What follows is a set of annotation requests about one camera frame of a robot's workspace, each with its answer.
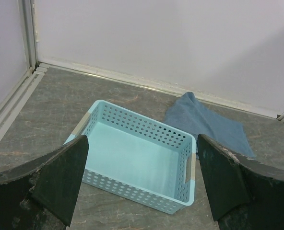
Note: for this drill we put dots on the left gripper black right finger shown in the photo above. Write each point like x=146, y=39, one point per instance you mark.
x=243, y=193

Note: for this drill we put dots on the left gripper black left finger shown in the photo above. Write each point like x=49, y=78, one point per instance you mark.
x=41, y=194

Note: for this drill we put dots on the light blue plastic basket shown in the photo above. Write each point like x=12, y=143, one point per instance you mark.
x=138, y=158

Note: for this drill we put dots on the blue folded cloth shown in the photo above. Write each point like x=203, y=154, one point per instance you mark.
x=191, y=116

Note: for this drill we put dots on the aluminium frame post left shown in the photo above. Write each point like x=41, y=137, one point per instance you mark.
x=27, y=16

